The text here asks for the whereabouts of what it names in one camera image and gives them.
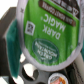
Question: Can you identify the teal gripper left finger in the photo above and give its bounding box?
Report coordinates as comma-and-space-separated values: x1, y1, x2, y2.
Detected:
6, 20, 22, 78

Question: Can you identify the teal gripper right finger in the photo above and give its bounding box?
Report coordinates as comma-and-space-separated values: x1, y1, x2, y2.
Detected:
81, 41, 84, 61

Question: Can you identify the black kcup holder drawer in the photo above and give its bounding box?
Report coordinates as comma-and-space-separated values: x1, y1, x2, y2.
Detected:
0, 7, 84, 84

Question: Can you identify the red-lid kcup front left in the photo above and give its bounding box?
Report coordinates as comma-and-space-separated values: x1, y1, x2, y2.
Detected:
48, 73, 68, 84

